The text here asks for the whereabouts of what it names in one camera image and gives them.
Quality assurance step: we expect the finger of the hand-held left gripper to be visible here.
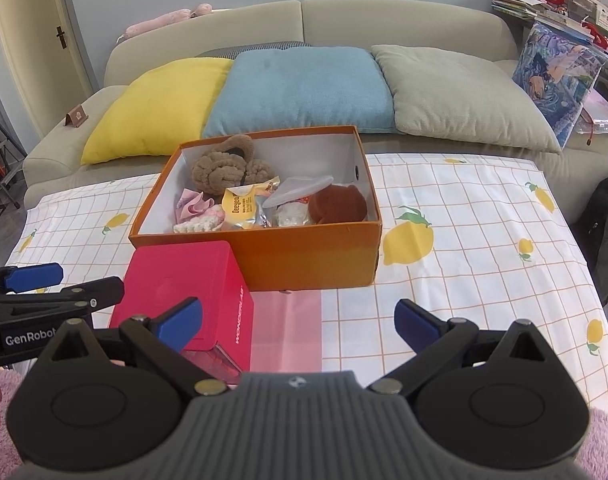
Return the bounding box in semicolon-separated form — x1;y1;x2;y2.
0;276;126;333
0;262;64;295

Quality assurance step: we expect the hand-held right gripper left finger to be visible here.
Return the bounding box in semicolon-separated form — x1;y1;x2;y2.
34;296;230;396

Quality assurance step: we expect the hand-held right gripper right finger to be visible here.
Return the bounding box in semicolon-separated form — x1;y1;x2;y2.
367;298;555;394

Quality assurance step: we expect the pink white crochet toy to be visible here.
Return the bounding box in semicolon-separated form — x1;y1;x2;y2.
173;207;226;234

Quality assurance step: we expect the pink cloth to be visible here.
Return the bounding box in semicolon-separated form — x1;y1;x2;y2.
175;187;216;221

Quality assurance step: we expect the orange cardboard box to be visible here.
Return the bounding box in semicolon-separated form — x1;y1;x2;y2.
129;125;383;292

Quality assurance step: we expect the yellow snack packet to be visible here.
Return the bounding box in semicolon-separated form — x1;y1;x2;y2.
221;185;280;231

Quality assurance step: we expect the brown round plush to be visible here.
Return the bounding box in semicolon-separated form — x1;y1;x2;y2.
308;183;369;225

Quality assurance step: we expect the tan curly plush toy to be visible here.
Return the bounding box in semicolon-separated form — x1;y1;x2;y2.
191;135;272;195

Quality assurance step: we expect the clear plastic package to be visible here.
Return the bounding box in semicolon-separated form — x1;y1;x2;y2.
261;174;335;228

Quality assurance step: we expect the red box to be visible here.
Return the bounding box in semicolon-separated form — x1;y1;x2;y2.
108;240;255;376

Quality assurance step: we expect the pink fuzzy clothing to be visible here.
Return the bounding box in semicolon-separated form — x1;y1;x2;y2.
0;367;608;476

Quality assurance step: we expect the metal folding rack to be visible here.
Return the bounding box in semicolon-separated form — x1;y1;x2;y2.
0;105;27;218

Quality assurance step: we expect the small brown card stand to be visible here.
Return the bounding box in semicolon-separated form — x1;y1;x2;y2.
64;103;89;127

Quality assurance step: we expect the yellow pillow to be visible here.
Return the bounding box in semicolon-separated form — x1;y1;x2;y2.
80;56;235;166

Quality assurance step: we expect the beige pillow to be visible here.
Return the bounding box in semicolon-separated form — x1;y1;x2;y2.
370;44;562;155

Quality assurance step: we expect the cream door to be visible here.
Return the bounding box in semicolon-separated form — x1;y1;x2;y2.
0;0;92;133

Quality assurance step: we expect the blue pillow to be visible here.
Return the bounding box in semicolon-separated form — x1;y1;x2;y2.
202;46;397;138

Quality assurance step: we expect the pale plastic folder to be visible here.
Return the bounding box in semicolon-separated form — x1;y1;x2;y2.
576;92;608;136

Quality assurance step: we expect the printed figure pillow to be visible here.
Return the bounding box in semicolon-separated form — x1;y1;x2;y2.
511;22;607;150

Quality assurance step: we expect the pink long plush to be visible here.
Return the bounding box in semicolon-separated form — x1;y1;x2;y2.
118;4;214;41

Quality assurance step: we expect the houndstooth cloth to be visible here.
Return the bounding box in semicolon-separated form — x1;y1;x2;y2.
196;41;312;58

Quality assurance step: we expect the beige sofa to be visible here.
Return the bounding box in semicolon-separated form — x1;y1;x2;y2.
23;0;608;226

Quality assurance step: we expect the stack of books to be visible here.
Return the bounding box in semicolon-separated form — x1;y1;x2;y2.
491;0;547;18

